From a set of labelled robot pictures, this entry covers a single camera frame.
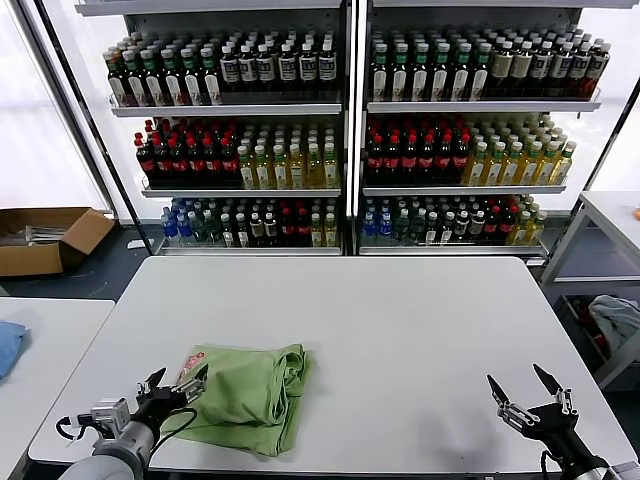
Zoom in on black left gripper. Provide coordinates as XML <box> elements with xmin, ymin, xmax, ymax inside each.
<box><xmin>134</xmin><ymin>364</ymin><xmax>209</xmax><ymax>427</ymax></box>

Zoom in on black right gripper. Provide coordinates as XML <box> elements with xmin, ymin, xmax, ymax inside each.
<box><xmin>487</xmin><ymin>363</ymin><xmax>587</xmax><ymax>465</ymax></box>

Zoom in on green polo shirt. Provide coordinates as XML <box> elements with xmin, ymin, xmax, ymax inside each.
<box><xmin>158</xmin><ymin>343</ymin><xmax>315</xmax><ymax>458</ymax></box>

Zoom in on red item under table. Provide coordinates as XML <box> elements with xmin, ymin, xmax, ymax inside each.
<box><xmin>574</xmin><ymin>297</ymin><xmax>611</xmax><ymax>351</ymax></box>

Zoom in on pale blue crumpled cloth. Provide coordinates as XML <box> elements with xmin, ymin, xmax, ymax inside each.
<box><xmin>587</xmin><ymin>293</ymin><xmax>640</xmax><ymax>359</ymax></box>

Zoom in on blue folded cloth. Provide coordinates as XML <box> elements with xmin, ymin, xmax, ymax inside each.
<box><xmin>0</xmin><ymin>319</ymin><xmax>32</xmax><ymax>386</ymax></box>

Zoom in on open cardboard box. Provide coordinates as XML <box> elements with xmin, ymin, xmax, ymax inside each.
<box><xmin>0</xmin><ymin>206</ymin><xmax>117</xmax><ymax>278</ymax></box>

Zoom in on clear plastic packets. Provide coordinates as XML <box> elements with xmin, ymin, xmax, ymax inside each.
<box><xmin>22</xmin><ymin>224</ymin><xmax>69</xmax><ymax>247</ymax></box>

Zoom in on grey metal drinks shelf rack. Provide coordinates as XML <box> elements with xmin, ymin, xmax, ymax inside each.
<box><xmin>355</xmin><ymin>0</ymin><xmax>604</xmax><ymax>259</ymax></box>
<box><xmin>74</xmin><ymin>0</ymin><xmax>357</xmax><ymax>257</ymax></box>

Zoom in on dark bottle green cap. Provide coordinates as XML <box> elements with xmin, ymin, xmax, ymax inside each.
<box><xmin>104</xmin><ymin>49</ymin><xmax>130</xmax><ymax>108</ymax></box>
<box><xmin>469</xmin><ymin>42</ymin><xmax>494</xmax><ymax>103</ymax></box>
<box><xmin>140</xmin><ymin>48</ymin><xmax>167</xmax><ymax>107</ymax></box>
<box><xmin>411</xmin><ymin>42</ymin><xmax>430</xmax><ymax>103</ymax></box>
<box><xmin>200</xmin><ymin>46</ymin><xmax>223</xmax><ymax>106</ymax></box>
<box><xmin>431</xmin><ymin>42</ymin><xmax>451</xmax><ymax>103</ymax></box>
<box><xmin>370</xmin><ymin>42</ymin><xmax>390</xmax><ymax>103</ymax></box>
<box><xmin>451</xmin><ymin>42</ymin><xmax>472</xmax><ymax>103</ymax></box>
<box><xmin>160</xmin><ymin>47</ymin><xmax>185</xmax><ymax>107</ymax></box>
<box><xmin>180</xmin><ymin>46</ymin><xmax>204</xmax><ymax>106</ymax></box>
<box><xmin>122</xmin><ymin>48</ymin><xmax>149</xmax><ymax>108</ymax></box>
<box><xmin>391</xmin><ymin>42</ymin><xmax>410</xmax><ymax>103</ymax></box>

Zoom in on dark bottle blue white label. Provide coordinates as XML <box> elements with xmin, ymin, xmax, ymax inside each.
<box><xmin>238</xmin><ymin>43</ymin><xmax>258</xmax><ymax>94</ymax></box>
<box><xmin>255</xmin><ymin>43</ymin><xmax>275</xmax><ymax>94</ymax></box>
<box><xmin>584</xmin><ymin>44</ymin><xmax>612</xmax><ymax>99</ymax></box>
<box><xmin>318</xmin><ymin>42</ymin><xmax>337</xmax><ymax>94</ymax></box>
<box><xmin>277</xmin><ymin>43</ymin><xmax>297</xmax><ymax>94</ymax></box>
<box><xmin>568</xmin><ymin>43</ymin><xmax>592</xmax><ymax>99</ymax></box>
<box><xmin>298</xmin><ymin>42</ymin><xmax>318</xmax><ymax>94</ymax></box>
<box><xmin>530</xmin><ymin>40</ymin><xmax>554</xmax><ymax>99</ymax></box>
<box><xmin>220</xmin><ymin>43</ymin><xmax>240</xmax><ymax>94</ymax></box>
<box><xmin>549</xmin><ymin>41</ymin><xmax>574</xmax><ymax>99</ymax></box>

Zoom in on dark bottle beige label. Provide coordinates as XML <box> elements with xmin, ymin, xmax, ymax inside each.
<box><xmin>509</xmin><ymin>40</ymin><xmax>534</xmax><ymax>99</ymax></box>
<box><xmin>489</xmin><ymin>40</ymin><xmax>514</xmax><ymax>99</ymax></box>

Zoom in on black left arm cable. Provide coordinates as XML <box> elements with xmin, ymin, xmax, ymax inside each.
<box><xmin>152</xmin><ymin>405</ymin><xmax>200</xmax><ymax>451</ymax></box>

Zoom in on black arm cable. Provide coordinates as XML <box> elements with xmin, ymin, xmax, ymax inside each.
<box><xmin>152</xmin><ymin>405</ymin><xmax>200</xmax><ymax>451</ymax></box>
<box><xmin>538</xmin><ymin>447</ymin><xmax>564</xmax><ymax>480</ymax></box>

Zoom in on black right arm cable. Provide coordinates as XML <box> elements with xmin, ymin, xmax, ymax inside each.
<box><xmin>538</xmin><ymin>447</ymin><xmax>564</xmax><ymax>480</ymax></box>

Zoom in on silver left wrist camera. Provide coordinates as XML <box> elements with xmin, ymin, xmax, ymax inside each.
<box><xmin>89</xmin><ymin>397</ymin><xmax>130</xmax><ymax>435</ymax></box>

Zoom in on grey metal frame table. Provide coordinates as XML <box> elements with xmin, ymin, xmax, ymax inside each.
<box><xmin>539</xmin><ymin>189</ymin><xmax>640</xmax><ymax>391</ymax></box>

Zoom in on black slanted frame pole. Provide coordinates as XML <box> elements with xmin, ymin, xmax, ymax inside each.
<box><xmin>19</xmin><ymin>0</ymin><xmax>154</xmax><ymax>251</ymax></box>
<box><xmin>569</xmin><ymin>74</ymin><xmax>640</xmax><ymax>224</ymax></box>

